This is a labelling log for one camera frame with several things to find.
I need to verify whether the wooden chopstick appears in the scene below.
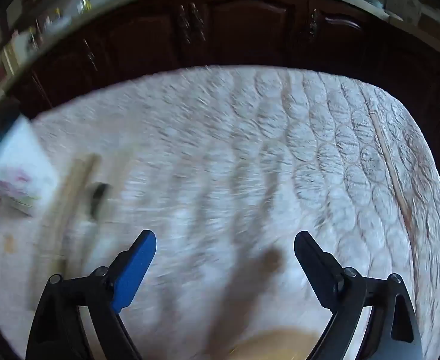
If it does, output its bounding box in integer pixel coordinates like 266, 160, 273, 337
29, 153, 101, 311

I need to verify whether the metal spoon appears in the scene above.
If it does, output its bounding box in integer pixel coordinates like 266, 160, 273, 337
87, 182, 111, 221

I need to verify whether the white floral utensil holder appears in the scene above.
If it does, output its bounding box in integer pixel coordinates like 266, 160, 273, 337
0, 111, 60, 216

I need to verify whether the white quilted tablecloth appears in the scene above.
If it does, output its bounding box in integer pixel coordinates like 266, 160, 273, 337
0, 67, 440, 359

